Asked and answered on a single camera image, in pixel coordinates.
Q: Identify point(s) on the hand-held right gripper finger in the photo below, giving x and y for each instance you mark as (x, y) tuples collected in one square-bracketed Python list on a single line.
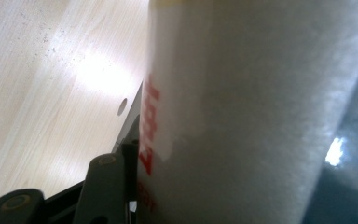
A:
[(130, 168)]

